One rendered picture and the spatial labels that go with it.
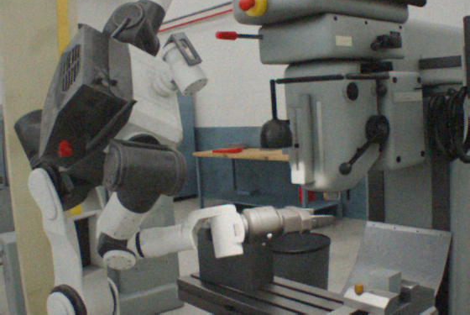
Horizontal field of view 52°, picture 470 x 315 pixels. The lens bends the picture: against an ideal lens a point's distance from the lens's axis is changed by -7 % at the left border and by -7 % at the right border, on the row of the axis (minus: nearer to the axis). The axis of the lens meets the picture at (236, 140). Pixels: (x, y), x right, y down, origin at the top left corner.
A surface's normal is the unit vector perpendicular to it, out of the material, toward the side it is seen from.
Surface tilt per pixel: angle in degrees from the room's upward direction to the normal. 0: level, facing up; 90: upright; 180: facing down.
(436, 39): 90
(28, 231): 90
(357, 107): 90
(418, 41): 90
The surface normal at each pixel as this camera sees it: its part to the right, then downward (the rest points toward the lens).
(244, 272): -0.62, 0.09
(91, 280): 0.86, 0.06
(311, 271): 0.36, 0.11
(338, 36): 0.65, 0.01
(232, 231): 0.29, -0.28
